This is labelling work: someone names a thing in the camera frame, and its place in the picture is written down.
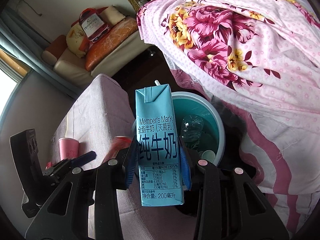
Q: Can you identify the cream leather sofa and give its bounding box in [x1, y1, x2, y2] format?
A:
[41, 31, 150, 89]

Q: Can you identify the teal plastic trash bin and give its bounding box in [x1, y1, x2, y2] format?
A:
[135, 87, 225, 170]

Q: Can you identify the cream cartoon pillow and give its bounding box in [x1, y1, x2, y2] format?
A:
[66, 23, 91, 58]

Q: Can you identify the orange seat cushion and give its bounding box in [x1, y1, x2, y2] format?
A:
[85, 17, 138, 72]

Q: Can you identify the red Hennessy gift bag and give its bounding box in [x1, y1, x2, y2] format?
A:
[79, 8, 110, 43]

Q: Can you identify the pink floral quilt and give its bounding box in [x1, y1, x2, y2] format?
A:
[137, 0, 319, 236]

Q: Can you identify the red pink snack wrapper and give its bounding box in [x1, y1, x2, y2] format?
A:
[46, 161, 53, 169]

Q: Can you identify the clear plastic water bottle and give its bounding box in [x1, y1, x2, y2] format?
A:
[181, 114, 204, 150]

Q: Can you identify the grey curtain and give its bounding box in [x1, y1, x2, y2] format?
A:
[1, 7, 83, 99]

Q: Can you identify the beige small pillow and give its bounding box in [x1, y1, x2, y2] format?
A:
[100, 6, 126, 27]

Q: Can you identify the white paper cup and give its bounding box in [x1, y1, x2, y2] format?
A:
[200, 150, 216, 163]

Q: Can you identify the red cola can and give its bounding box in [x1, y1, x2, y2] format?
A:
[102, 136, 132, 163]

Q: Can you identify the blue milk carton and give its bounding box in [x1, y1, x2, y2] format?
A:
[136, 84, 184, 207]

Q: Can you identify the pink paper cup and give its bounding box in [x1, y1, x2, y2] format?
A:
[59, 138, 79, 160]

